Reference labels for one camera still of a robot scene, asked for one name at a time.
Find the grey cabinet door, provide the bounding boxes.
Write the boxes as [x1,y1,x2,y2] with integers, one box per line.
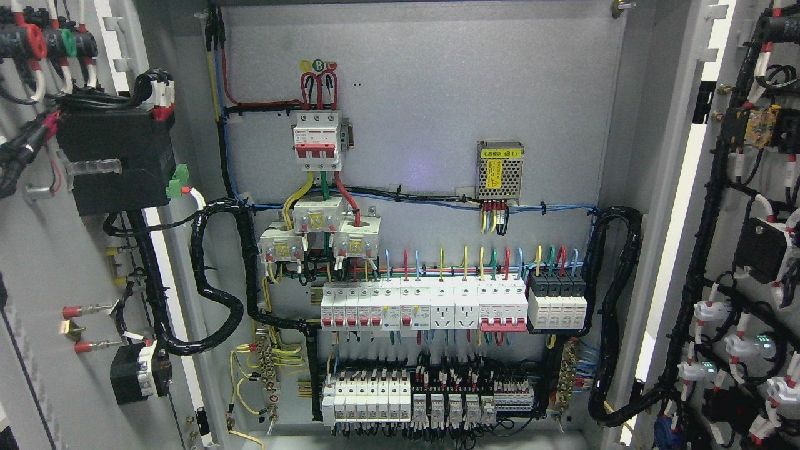
[638,1,798,449]
[2,1,224,449]

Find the white current transformers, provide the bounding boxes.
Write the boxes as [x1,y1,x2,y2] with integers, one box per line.
[258,196,382,263]

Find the white mini breaker row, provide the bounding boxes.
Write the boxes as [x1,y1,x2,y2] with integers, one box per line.
[320,279,431,331]

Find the white power socket modules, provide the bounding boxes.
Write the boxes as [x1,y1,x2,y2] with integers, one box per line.
[429,278,479,330]

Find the metal mesh power supply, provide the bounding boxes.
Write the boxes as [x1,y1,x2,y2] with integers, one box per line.
[475,141,525,201]

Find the main red circuit breaker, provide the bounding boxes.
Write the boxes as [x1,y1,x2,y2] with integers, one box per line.
[292,110,353,171]

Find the black surge protector module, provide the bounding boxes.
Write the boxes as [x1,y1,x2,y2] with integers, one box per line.
[526,272,588,337]

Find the white lower breaker row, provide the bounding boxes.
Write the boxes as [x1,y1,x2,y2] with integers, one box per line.
[322,369,412,427]

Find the black digital power meter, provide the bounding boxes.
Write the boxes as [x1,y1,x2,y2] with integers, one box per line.
[57,109,176,216]

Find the red handle circuit breaker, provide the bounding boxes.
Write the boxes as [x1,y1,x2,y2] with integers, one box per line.
[477,279,528,331]

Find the black corrugated cable conduit left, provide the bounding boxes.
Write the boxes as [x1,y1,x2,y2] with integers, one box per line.
[125,197,319,357]

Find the black corrugated cable conduit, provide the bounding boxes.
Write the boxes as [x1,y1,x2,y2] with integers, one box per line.
[125,197,319,357]
[581,206,644,428]

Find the black corrugated cable conduit right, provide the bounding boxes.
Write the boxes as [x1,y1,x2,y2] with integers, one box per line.
[581,206,644,428]

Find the white rotary selector switch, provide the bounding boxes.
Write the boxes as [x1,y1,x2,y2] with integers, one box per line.
[109,340,172,405]

